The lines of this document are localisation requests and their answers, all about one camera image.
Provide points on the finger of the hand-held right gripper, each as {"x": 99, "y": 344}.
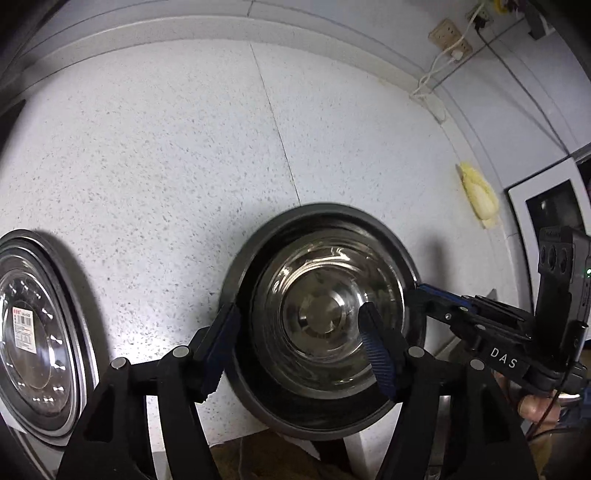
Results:
{"x": 457, "y": 302}
{"x": 443, "y": 316}

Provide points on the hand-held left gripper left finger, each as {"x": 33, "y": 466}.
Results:
{"x": 221, "y": 344}

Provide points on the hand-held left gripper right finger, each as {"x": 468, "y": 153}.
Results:
{"x": 376, "y": 357}

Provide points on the large steel bowl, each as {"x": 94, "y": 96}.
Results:
{"x": 240, "y": 281}

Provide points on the small steel bowl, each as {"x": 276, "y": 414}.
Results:
{"x": 272, "y": 277}
{"x": 323, "y": 318}

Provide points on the large labelled steel plate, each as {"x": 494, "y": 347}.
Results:
{"x": 91, "y": 369}

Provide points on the small labelled steel plate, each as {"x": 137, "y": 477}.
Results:
{"x": 27, "y": 360}

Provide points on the person's right hand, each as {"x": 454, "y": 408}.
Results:
{"x": 535, "y": 408}

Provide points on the white microwave oven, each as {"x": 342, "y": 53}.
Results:
{"x": 554, "y": 203}

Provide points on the yellow napa cabbage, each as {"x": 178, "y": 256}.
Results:
{"x": 480, "y": 194}

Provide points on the brown floor mat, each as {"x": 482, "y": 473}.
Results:
{"x": 277, "y": 461}

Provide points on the beige double wall outlet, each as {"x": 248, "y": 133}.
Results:
{"x": 450, "y": 39}

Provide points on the white wall outlet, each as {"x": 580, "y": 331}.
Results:
{"x": 480, "y": 13}

